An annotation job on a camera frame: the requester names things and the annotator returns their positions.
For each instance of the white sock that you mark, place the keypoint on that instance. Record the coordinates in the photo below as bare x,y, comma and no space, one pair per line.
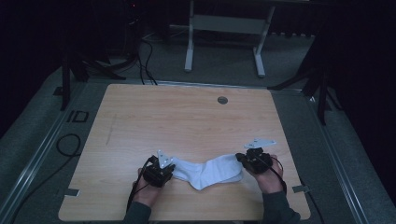
208,174

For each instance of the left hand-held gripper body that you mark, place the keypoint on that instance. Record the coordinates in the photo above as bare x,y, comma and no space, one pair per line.
155,174

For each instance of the person's right hand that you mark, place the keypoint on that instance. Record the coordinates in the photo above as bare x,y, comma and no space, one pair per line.
269,182

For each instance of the metal floor rail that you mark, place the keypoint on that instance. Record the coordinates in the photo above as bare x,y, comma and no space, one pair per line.
339,168
34,161

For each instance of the white desk frame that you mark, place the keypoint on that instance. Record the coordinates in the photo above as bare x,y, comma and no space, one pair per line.
229,24

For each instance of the black floor tape marks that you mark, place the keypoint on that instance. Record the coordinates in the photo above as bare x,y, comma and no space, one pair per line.
77,116

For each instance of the person's left hand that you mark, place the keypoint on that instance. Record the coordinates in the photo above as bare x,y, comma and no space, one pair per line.
146,194

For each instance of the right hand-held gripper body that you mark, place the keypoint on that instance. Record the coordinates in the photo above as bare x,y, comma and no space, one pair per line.
258,163

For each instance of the black metal stand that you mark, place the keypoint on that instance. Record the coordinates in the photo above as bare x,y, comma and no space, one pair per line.
317,84
77,71

